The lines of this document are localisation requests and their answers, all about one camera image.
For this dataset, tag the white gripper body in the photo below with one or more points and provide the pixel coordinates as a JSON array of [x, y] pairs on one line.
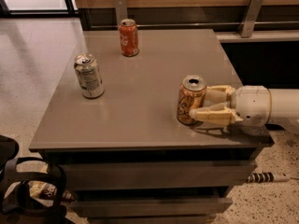
[[252, 104]]

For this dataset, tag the grey drawer cabinet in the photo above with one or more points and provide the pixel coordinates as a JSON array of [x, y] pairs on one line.
[[135, 119]]

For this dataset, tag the striped black white stick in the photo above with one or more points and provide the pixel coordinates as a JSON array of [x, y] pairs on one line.
[[269, 177]]

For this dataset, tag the grey drawer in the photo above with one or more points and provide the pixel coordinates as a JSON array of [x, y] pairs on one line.
[[157, 175], [152, 208]]

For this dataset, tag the left metal bracket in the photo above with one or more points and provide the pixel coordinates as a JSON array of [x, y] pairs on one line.
[[121, 10]]

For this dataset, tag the crumpled snack bag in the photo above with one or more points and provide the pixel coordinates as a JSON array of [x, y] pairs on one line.
[[46, 191]]

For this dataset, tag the black chair frame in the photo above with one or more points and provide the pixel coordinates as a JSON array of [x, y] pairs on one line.
[[17, 206]]

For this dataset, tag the right metal bracket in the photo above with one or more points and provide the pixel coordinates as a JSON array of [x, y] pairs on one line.
[[247, 25]]

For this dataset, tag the orange gold soda can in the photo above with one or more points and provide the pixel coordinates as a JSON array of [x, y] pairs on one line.
[[190, 96]]

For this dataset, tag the metal bracket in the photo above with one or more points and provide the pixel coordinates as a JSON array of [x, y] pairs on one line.
[[247, 25], [121, 10]]

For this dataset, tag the lower grey drawer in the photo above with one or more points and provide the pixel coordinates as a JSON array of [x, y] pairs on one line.
[[152, 208]]

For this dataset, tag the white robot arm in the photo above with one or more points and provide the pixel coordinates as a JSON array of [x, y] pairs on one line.
[[284, 109]]

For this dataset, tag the upper grey drawer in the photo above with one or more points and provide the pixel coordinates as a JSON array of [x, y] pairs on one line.
[[157, 175]]

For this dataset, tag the grey side shelf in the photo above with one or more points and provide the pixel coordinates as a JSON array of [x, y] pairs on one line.
[[259, 36]]

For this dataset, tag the white green soda can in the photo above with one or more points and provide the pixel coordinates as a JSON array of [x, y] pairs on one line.
[[88, 75]]

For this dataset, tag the red orange cola can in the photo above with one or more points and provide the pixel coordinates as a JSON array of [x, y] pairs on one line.
[[128, 37]]

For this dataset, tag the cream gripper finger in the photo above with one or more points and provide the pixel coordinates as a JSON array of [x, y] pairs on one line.
[[218, 94], [219, 114]]

